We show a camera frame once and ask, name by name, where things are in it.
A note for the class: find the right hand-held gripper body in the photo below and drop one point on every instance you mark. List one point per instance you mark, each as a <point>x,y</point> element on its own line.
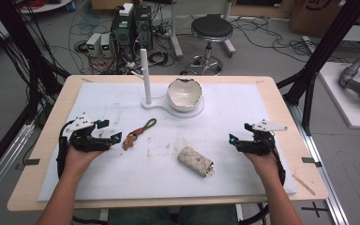
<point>259,146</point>

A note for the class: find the black tape piece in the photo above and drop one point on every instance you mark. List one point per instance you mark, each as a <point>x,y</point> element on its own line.
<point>31,162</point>
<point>310,160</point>

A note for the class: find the white stand with post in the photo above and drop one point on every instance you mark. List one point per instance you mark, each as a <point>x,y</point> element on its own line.
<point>146,78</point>

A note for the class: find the white ceramic bowl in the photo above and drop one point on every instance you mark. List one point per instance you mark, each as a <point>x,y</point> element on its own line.
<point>184,95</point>

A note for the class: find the black metal frame stand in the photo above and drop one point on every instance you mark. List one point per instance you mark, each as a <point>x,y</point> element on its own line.
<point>318,59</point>
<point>28,53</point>

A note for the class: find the person's legs in dark pants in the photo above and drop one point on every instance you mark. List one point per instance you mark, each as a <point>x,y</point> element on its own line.
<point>172,216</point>

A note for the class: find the person's left hand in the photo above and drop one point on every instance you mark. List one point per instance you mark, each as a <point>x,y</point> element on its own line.
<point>78,162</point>

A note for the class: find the white box on computer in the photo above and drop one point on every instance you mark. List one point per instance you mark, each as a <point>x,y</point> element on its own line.
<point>126,9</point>

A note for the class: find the brown cardboard box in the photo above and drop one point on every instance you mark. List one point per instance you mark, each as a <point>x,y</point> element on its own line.
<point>325,15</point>

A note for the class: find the black round stool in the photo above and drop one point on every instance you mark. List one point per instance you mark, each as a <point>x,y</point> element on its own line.
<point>212,29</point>

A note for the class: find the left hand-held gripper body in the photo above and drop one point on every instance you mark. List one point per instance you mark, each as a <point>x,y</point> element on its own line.
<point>86,144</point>

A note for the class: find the white power supply box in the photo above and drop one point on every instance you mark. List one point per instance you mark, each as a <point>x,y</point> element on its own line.
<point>106,44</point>
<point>93,43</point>

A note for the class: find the white table mat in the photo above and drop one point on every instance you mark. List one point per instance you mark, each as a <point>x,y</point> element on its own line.
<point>168,184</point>

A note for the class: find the white floor board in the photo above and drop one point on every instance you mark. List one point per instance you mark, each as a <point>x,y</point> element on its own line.
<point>340,103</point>

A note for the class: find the person's right hand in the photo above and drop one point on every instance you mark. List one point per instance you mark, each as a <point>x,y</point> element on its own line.
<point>267,167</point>

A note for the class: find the thin wooden stick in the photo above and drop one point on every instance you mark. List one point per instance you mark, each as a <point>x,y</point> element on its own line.
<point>303,185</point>

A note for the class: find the black computer tower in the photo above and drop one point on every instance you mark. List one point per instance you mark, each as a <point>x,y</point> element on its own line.
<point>122,37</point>
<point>143,28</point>

